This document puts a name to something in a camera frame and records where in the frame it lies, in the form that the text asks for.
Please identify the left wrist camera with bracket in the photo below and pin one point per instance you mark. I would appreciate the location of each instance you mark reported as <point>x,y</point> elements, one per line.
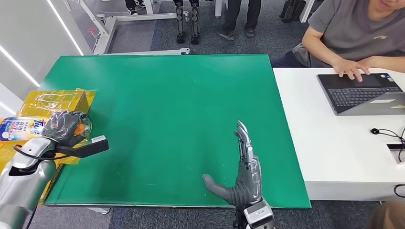
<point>91,148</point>

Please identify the brown rounded object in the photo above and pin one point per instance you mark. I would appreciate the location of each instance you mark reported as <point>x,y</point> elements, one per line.
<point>389,218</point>

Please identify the black equipment legs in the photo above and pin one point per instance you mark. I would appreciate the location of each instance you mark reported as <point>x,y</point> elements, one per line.
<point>289,12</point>

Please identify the person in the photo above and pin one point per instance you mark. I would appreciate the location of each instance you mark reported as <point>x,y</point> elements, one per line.
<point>348,34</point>
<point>234,15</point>
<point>130,3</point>

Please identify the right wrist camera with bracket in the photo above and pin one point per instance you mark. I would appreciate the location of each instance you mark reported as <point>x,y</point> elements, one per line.
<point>259,216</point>

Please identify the white gantry frame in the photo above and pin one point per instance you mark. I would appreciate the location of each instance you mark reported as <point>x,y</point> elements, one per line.
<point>104,38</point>

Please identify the dark grey laptop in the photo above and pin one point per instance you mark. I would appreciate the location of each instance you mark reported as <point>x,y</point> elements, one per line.
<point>357,94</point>

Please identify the tall yellow taped cardboard box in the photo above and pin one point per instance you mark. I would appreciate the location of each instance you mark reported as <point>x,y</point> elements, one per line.
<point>50,101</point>

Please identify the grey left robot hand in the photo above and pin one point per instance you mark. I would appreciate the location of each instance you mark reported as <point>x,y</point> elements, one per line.
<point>61,128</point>

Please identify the person's right hand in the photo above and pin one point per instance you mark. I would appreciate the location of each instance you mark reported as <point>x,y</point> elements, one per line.
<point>349,68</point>

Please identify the orange detergent bottle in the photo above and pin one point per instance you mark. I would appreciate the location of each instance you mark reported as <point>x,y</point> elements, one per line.
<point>22,128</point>

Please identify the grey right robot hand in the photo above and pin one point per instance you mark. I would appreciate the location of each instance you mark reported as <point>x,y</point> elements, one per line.
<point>248,186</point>

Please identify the humanoid robot on gantry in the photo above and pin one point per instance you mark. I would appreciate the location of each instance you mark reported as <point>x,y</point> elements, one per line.
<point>180,22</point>

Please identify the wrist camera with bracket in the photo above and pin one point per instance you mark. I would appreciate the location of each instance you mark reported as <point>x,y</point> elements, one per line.
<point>259,216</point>
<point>91,148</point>

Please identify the flat yellow taped cardboard box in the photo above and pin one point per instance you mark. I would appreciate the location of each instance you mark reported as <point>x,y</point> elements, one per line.
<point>4,153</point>

